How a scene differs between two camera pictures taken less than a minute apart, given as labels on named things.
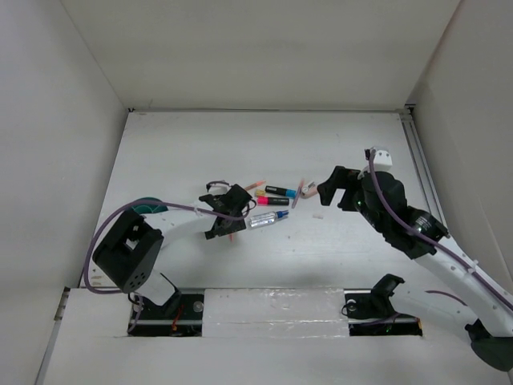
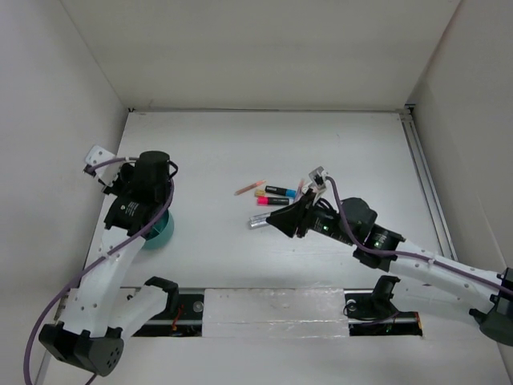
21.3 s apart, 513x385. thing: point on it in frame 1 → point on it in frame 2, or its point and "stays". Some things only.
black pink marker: [264, 200] stays
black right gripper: [338, 179] → [286, 220]
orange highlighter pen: [254, 185] stays
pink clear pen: [297, 192] stays
